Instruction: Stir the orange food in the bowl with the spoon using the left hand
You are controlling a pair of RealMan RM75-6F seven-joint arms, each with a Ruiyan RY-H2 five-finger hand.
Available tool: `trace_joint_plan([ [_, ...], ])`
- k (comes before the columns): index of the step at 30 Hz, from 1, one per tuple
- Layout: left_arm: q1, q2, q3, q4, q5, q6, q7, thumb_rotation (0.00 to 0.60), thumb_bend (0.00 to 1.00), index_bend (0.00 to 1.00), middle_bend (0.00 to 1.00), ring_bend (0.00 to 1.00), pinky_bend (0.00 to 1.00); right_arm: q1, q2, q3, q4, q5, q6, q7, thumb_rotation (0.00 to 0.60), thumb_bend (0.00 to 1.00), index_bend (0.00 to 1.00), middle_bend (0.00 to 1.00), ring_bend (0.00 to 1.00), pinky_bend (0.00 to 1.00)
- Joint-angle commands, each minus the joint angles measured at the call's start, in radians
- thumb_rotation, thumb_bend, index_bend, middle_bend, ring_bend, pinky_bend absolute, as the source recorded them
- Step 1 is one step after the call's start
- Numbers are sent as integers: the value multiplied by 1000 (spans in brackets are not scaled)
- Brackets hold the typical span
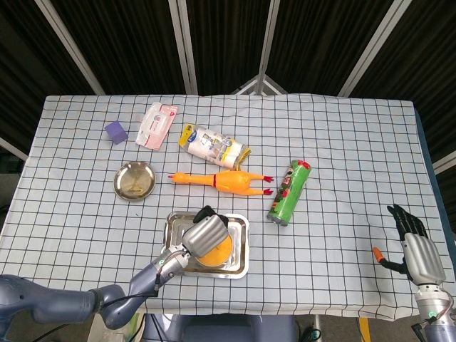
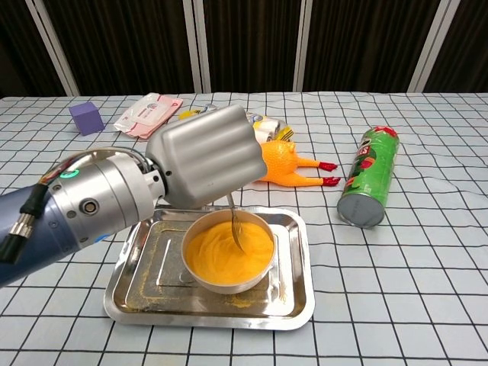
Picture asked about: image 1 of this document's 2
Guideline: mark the rectangular steel tray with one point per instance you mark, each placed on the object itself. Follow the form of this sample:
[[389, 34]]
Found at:
[[238, 249]]

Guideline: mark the purple cube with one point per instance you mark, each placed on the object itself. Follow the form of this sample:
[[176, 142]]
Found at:
[[115, 133]]

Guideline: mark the orange rubber chicken toy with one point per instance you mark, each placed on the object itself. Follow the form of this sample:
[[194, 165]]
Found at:
[[231, 181]]

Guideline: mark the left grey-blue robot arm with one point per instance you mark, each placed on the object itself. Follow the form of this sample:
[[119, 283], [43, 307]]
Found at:
[[149, 278]]

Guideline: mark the white snack bag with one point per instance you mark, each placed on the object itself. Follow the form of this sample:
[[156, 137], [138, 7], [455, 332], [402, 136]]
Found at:
[[213, 144]]

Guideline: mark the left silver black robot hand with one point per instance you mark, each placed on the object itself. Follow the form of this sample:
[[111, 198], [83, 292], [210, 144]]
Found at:
[[206, 235]]

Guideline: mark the clear plastic box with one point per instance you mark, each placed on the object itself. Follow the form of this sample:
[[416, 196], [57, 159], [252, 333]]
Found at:
[[135, 326]]

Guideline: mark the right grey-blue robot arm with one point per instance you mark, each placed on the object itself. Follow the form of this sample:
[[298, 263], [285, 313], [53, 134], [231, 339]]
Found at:
[[436, 317]]

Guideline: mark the yellow floor object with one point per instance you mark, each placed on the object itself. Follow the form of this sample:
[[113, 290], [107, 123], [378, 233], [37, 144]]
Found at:
[[364, 329]]

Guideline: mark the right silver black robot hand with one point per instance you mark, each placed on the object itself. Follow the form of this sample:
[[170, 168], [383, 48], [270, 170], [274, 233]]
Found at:
[[425, 258]]

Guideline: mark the dark folding screen partition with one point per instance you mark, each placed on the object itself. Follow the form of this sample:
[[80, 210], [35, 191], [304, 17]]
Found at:
[[124, 35]]

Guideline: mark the green chips can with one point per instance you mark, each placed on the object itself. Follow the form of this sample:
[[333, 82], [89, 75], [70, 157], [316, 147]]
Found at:
[[290, 192]]

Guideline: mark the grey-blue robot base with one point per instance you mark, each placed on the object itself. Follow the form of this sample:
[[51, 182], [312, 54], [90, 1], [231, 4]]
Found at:
[[221, 329]]

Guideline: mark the round steel plate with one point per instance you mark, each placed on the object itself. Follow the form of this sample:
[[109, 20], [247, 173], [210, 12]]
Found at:
[[134, 181]]

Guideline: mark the checkered light blue tablecloth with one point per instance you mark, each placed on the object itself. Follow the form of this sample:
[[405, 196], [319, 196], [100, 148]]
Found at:
[[338, 142]]

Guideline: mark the orange bowl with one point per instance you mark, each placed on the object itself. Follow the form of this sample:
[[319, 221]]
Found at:
[[217, 254]]

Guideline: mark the pink white wet wipes pack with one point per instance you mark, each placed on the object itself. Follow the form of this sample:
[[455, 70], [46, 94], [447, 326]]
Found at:
[[155, 124]]

